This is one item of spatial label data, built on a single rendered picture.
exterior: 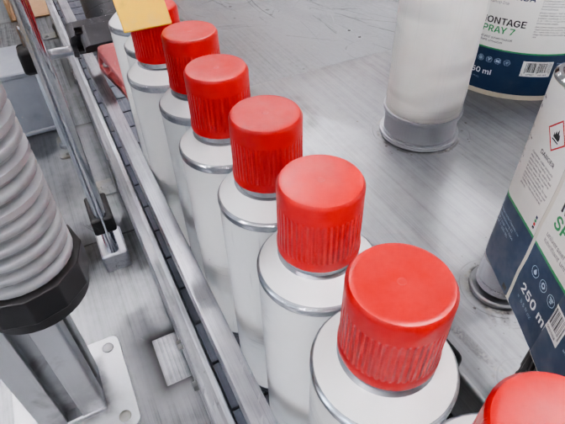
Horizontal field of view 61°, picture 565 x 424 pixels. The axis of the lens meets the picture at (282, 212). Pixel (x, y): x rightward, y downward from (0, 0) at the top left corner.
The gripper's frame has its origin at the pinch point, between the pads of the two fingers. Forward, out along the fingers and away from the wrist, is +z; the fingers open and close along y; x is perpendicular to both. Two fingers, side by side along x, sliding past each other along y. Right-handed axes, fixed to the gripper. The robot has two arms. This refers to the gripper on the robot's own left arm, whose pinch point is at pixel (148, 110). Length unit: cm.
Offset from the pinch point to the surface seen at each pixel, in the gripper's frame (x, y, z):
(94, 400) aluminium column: -13.7, -12.7, 21.9
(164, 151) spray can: -15.7, -1.9, 6.0
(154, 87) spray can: -19.1, -1.6, 2.1
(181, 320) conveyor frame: -13.9, -4.9, 18.8
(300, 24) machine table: 35, 38, -15
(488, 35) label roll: -5.9, 40.6, 2.9
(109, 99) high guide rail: -2.5, -3.5, -1.5
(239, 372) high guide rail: -27.6, -3.7, 19.2
